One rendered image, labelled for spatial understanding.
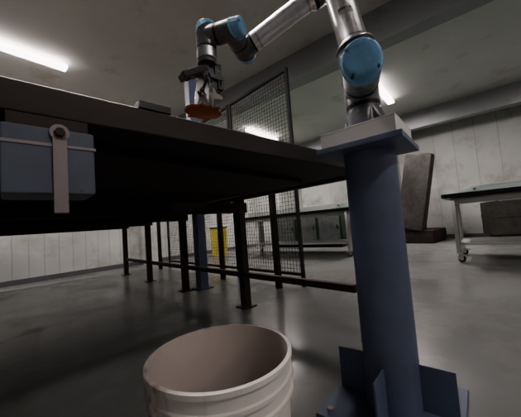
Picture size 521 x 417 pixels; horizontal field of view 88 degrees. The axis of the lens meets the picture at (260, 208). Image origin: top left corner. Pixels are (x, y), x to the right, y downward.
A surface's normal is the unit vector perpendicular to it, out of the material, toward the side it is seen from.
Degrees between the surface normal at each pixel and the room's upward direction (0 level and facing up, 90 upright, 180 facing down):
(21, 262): 90
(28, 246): 90
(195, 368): 87
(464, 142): 90
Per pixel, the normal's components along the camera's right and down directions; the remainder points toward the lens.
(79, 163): 0.68, -0.10
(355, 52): -0.30, 0.10
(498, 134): -0.63, 0.00
